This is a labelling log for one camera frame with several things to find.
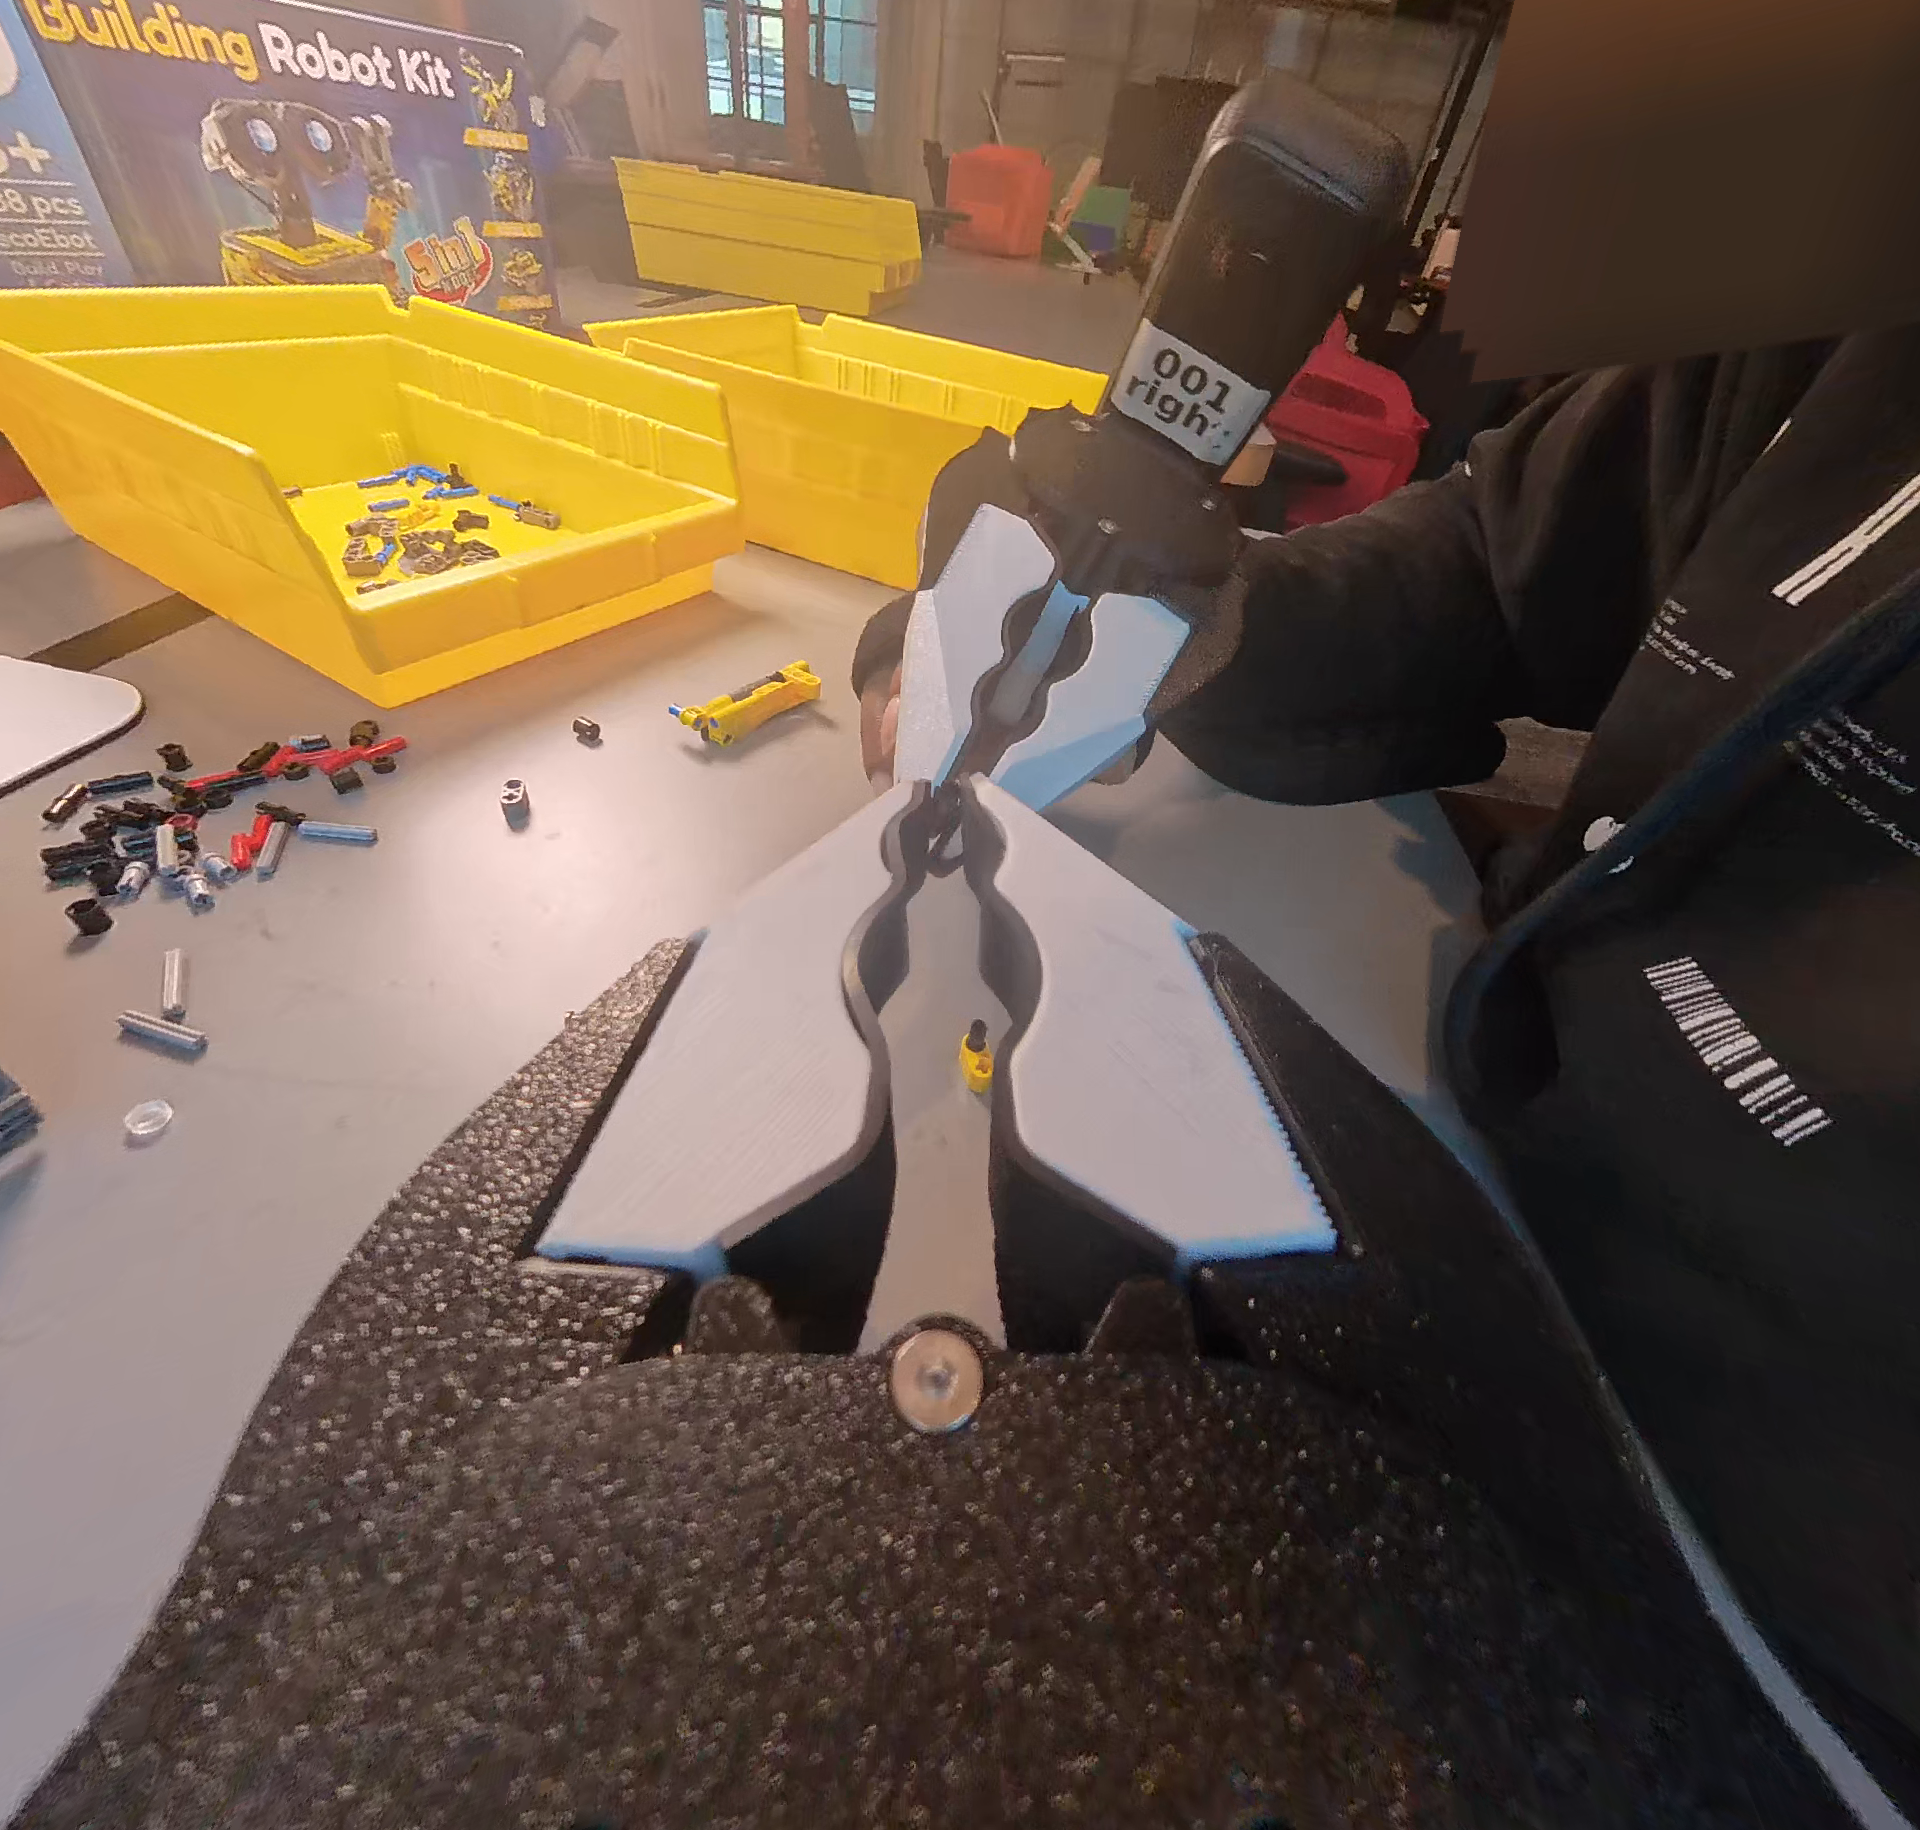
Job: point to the grey desk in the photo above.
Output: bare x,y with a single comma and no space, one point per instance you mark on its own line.
375,1111

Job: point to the assorted loose brick pieces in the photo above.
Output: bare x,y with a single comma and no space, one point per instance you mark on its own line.
420,532

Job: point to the yellow brick assembly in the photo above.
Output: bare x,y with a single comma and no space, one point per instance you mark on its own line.
750,697

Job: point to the red plastic container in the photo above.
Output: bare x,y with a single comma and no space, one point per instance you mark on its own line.
1350,420

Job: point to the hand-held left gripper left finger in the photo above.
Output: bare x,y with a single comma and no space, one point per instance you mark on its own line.
706,1096

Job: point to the yellow storage bin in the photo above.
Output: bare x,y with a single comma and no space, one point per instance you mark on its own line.
150,511
841,465
750,232

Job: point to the black printed sweatshirt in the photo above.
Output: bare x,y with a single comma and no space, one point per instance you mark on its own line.
1726,1260

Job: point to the pile of small black pins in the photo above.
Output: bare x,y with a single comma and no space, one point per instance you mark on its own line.
136,840

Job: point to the blue brick axle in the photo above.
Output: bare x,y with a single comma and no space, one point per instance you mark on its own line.
333,833

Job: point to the paned wall window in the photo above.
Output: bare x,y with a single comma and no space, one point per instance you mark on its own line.
788,30

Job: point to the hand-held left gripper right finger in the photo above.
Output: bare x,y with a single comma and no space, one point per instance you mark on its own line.
1171,1096

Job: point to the person's right forearm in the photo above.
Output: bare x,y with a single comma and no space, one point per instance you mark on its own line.
1425,616

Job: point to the clear round stud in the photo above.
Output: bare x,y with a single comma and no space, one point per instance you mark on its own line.
147,1118

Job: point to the white brick axle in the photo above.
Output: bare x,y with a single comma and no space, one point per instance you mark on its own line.
175,983

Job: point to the printed toy kit box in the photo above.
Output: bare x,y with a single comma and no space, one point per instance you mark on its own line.
150,181

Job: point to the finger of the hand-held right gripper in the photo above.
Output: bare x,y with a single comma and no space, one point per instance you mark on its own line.
1111,691
960,616

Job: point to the grey brick axle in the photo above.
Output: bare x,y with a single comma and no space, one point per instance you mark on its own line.
161,1031

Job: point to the yellow thin brick liftarm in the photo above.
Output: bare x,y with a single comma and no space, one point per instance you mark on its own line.
975,1065

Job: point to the person's right hand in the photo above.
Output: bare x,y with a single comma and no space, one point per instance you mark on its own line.
881,705

